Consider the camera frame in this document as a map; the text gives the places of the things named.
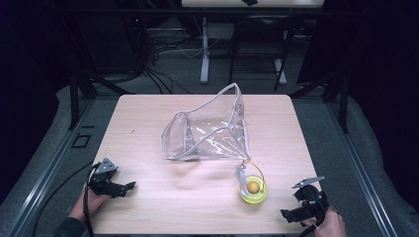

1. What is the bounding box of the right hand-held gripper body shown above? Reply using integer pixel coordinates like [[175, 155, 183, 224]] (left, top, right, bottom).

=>
[[291, 176, 330, 225]]

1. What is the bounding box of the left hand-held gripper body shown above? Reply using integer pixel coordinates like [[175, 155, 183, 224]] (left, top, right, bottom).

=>
[[86, 157, 128, 198]]

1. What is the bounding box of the yellow round toy orange ball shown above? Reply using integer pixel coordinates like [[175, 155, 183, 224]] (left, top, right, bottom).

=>
[[238, 176, 269, 205]]

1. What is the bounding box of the clear plastic zip bag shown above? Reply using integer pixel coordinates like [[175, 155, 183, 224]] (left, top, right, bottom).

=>
[[160, 82, 252, 162]]

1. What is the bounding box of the person's left hand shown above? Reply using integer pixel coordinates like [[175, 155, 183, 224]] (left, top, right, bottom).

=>
[[67, 188, 111, 222]]

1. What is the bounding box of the person's right hand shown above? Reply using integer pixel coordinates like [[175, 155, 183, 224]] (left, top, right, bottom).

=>
[[300, 208, 348, 237]]

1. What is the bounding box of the black metal stand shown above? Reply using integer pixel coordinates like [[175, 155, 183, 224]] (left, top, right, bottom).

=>
[[66, 63, 136, 131], [289, 68, 351, 134]]

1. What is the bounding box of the white table with legs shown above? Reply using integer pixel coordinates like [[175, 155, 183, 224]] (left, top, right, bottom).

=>
[[181, 0, 325, 85]]

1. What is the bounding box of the black chair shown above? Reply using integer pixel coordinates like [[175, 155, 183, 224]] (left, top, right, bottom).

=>
[[228, 15, 299, 92]]

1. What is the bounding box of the black cable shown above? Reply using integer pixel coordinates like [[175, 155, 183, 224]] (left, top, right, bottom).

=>
[[297, 193, 329, 237], [82, 163, 100, 237], [32, 161, 95, 237]]

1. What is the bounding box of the gold key ring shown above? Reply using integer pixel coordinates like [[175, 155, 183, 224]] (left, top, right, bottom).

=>
[[242, 159, 267, 194]]

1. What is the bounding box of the metal floor rail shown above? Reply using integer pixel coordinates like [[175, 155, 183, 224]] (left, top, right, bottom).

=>
[[324, 98, 401, 237], [6, 98, 97, 237]]

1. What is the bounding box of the white strap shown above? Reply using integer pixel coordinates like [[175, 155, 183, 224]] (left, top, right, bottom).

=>
[[236, 163, 249, 198]]

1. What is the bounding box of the bundle of floor cables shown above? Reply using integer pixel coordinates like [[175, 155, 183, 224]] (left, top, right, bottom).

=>
[[131, 19, 220, 96]]

